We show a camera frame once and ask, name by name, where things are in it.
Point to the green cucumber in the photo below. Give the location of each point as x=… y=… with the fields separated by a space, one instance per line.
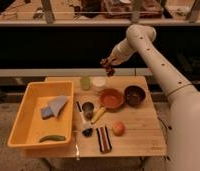
x=52 y=138

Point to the orange pan with yellow handle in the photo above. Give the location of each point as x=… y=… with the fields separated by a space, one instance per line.
x=109 y=100

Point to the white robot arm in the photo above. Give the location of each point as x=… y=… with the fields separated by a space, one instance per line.
x=183 y=148

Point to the bunch of red grapes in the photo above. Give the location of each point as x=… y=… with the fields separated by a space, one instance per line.
x=109 y=70

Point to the dark purple bowl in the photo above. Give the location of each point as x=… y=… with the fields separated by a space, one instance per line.
x=134 y=95

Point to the peach fruit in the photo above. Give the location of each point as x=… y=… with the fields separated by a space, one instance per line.
x=118 y=128

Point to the blue sponge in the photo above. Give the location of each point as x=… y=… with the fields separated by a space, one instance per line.
x=46 y=113

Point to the silver fork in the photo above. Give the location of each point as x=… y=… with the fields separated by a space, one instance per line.
x=76 y=147

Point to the striped bacon toy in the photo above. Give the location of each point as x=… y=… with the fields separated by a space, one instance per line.
x=103 y=140

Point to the small metal cup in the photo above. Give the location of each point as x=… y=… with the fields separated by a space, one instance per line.
x=88 y=109

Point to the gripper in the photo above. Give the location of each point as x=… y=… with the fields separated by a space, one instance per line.
x=106 y=62

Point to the green plastic cup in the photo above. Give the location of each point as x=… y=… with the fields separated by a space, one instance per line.
x=85 y=83

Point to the white paper cup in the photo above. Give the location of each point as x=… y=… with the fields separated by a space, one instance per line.
x=98 y=83

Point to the grey cloth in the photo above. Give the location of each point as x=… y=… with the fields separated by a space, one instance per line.
x=57 y=104

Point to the yellow plastic bin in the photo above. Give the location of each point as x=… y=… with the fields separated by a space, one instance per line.
x=29 y=127

